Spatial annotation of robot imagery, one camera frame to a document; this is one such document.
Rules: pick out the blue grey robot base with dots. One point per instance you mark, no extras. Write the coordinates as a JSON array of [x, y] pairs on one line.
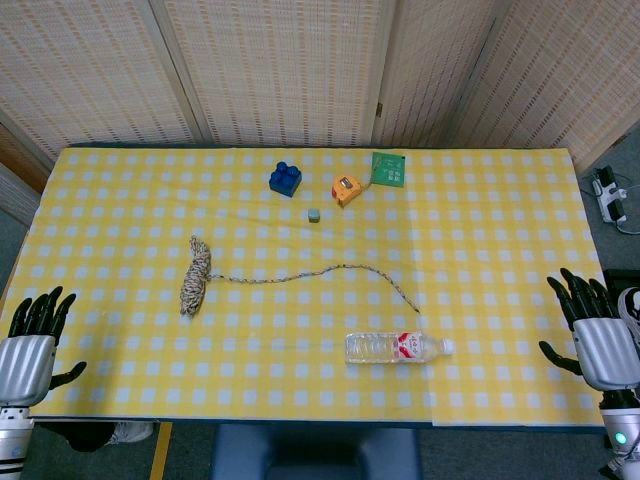
[[300, 450]]

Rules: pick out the green circuit board card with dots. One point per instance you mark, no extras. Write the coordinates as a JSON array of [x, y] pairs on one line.
[[389, 170]]

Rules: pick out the small green cube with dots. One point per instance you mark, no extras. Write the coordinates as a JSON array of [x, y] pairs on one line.
[[313, 216]]

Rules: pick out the orange tape measure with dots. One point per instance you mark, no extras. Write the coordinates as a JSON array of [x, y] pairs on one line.
[[346, 190]]

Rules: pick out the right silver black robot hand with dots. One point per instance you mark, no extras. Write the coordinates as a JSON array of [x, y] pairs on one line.
[[607, 355]]

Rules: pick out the blue edged table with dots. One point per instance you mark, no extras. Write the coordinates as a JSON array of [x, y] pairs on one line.
[[300, 422]]

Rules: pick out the woven bamboo screen panel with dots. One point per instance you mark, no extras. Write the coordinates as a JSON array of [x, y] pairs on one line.
[[280, 65], [565, 75], [90, 70], [430, 75]]

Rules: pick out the clear plastic water bottle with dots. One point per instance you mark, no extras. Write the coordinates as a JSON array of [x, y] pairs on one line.
[[375, 347]]

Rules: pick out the black and white sneaker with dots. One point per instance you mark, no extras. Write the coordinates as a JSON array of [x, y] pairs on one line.
[[631, 310]]

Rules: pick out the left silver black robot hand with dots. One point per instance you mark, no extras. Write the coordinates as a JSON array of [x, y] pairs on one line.
[[25, 365]]

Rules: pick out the white shoe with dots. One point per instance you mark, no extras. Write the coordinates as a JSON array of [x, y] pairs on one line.
[[132, 432]]

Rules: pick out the white power strip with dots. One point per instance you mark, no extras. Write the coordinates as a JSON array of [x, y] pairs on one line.
[[610, 197]]

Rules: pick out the yellow white checkered tablecloth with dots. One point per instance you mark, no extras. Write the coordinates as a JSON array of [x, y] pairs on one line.
[[150, 200]]

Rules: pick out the blue building block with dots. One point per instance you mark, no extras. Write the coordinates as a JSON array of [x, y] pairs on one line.
[[284, 181]]

